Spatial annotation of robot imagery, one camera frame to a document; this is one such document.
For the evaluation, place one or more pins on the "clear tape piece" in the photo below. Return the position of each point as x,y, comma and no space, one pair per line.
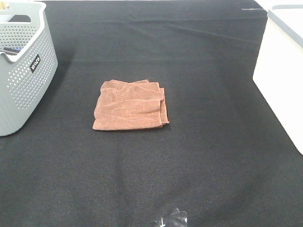
177,218

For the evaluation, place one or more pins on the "brown towel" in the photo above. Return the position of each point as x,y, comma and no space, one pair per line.
136,105

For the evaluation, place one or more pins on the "black label on basket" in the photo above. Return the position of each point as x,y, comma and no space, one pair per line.
35,63

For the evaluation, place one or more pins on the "black table cloth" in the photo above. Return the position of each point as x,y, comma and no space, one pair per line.
224,158

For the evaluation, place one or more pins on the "white storage box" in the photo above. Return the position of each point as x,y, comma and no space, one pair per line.
278,73

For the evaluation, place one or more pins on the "grey perforated plastic basket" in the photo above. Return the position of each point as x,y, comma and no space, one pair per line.
20,42

